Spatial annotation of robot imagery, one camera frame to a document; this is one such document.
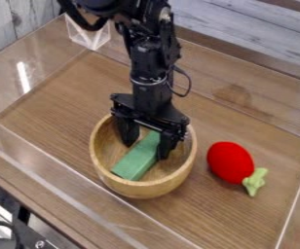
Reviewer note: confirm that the brown wooden bowl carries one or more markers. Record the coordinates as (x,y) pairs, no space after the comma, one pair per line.
(165,175)

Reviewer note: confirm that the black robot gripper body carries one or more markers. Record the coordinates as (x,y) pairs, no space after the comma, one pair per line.
(149,106)

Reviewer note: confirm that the black table clamp mount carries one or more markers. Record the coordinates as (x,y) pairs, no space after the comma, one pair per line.
(18,235)

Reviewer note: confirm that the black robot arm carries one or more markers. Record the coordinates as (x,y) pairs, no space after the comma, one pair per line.
(145,22)

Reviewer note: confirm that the green rectangular block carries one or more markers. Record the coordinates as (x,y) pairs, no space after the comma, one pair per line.
(138,159)

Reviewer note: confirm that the red plush strawberry toy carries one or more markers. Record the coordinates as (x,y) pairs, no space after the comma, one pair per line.
(232,164)

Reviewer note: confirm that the clear acrylic corner bracket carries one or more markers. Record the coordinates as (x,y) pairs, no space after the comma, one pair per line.
(90,39)

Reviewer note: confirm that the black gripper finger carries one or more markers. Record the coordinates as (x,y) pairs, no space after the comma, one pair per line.
(169,139)
(129,130)

